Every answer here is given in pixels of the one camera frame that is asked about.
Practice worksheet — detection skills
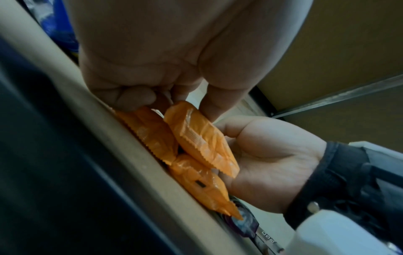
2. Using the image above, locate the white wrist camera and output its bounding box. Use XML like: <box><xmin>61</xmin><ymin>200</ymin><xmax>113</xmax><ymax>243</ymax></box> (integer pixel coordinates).
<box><xmin>294</xmin><ymin>209</ymin><xmax>403</xmax><ymax>255</ymax></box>

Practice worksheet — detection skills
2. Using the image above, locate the grey metal rail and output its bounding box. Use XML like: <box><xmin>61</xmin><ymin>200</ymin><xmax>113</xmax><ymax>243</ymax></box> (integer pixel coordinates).
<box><xmin>271</xmin><ymin>74</ymin><xmax>403</xmax><ymax>119</ymax></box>

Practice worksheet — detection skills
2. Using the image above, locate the orange snack packet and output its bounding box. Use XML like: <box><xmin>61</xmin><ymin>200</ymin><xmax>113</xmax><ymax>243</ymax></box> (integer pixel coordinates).
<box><xmin>114</xmin><ymin>105</ymin><xmax>179</xmax><ymax>166</ymax></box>
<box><xmin>163</xmin><ymin>100</ymin><xmax>241</xmax><ymax>179</ymax></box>
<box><xmin>168</xmin><ymin>154</ymin><xmax>245</xmax><ymax>221</ymax></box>

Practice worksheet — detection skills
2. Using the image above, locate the person's left hand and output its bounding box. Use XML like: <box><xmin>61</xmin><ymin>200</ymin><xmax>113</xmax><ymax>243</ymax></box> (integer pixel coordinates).
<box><xmin>64</xmin><ymin>0</ymin><xmax>313</xmax><ymax>123</ymax></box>

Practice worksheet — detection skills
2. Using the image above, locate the black wrist strap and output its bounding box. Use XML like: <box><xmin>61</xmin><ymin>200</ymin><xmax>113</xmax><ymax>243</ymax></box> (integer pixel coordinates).
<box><xmin>283</xmin><ymin>141</ymin><xmax>403</xmax><ymax>250</ymax></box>

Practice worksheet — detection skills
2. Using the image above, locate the person's right hand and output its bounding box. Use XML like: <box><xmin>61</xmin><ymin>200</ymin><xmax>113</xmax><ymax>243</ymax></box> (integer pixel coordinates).
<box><xmin>217</xmin><ymin>116</ymin><xmax>328</xmax><ymax>215</ymax></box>

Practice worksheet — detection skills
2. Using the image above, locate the blue snack bag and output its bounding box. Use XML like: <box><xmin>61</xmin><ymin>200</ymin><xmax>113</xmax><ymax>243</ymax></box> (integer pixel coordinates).
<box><xmin>24</xmin><ymin>0</ymin><xmax>80</xmax><ymax>64</ymax></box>

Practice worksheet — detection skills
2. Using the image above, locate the purple snack packet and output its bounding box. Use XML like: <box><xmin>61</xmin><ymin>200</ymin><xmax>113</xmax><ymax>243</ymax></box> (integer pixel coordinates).
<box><xmin>220</xmin><ymin>195</ymin><xmax>286</xmax><ymax>255</ymax></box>

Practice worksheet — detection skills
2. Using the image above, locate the brown cardboard panel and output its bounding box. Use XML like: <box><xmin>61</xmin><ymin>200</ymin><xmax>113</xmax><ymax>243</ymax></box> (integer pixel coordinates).
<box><xmin>256</xmin><ymin>0</ymin><xmax>403</xmax><ymax>155</ymax></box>

